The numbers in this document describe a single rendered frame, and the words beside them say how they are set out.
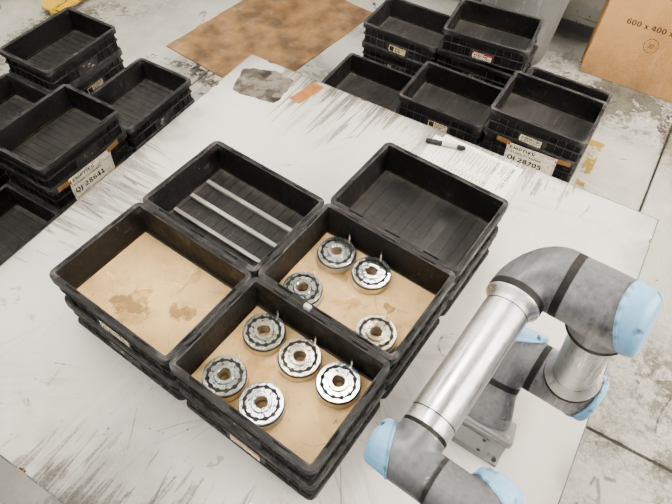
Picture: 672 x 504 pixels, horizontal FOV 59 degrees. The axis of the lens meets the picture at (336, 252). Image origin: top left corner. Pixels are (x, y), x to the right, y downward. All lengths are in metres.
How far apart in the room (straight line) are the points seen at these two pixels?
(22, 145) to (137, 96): 0.57
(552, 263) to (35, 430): 1.24
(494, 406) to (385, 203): 0.67
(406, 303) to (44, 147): 1.62
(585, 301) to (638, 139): 2.66
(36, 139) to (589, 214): 2.06
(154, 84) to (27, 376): 1.63
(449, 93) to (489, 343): 2.06
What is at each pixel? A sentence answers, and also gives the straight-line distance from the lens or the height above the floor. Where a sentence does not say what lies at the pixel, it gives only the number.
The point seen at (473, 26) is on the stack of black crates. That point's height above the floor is 0.50.
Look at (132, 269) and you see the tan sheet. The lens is 1.65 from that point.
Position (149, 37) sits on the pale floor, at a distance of 3.98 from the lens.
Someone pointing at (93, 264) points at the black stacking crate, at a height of 0.86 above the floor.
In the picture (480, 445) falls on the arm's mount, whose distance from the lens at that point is 1.49.
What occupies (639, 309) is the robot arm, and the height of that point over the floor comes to 1.37.
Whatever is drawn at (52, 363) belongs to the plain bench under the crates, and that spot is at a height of 0.70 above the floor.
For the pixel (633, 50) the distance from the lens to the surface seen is 3.90.
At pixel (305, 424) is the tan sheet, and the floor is 0.83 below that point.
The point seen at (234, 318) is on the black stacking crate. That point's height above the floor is 0.87.
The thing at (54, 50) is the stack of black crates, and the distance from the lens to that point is 3.10.
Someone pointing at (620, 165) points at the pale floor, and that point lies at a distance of 3.42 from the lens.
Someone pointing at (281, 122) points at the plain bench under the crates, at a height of 0.70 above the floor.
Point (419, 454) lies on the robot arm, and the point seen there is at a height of 1.29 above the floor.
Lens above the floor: 2.12
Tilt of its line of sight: 53 degrees down
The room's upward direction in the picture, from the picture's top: 3 degrees clockwise
